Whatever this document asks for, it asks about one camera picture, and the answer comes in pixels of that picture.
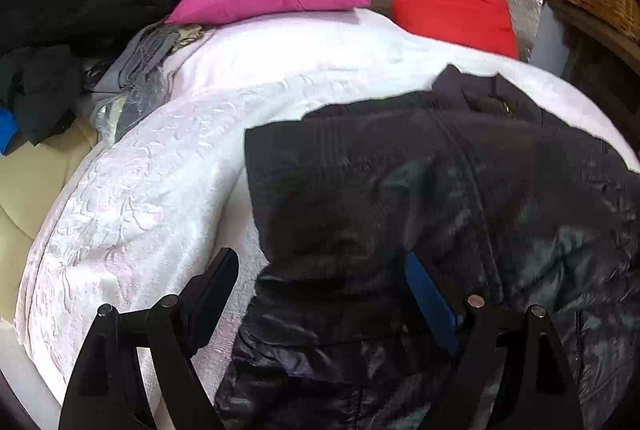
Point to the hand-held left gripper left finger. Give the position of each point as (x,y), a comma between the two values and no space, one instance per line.
(215,295)

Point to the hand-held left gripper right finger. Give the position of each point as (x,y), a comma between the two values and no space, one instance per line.
(430,300)

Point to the black quilted jacket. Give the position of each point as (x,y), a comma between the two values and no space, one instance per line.
(375,170)

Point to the white textured blanket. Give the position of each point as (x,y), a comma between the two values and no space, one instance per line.
(150,190)

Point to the clear plastic bag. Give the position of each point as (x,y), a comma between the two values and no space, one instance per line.
(135,110)

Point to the beige leather sofa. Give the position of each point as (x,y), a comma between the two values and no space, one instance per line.
(30,180)

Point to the grey cloth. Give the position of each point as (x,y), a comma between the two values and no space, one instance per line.
(140,55)

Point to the blue jacket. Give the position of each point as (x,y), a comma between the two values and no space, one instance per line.
(7,133)

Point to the red pillow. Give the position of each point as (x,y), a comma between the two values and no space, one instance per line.
(450,0)

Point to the wooden side table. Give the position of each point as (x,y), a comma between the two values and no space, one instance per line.
(590,40)

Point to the black coat pile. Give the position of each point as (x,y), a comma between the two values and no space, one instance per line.
(75,10)

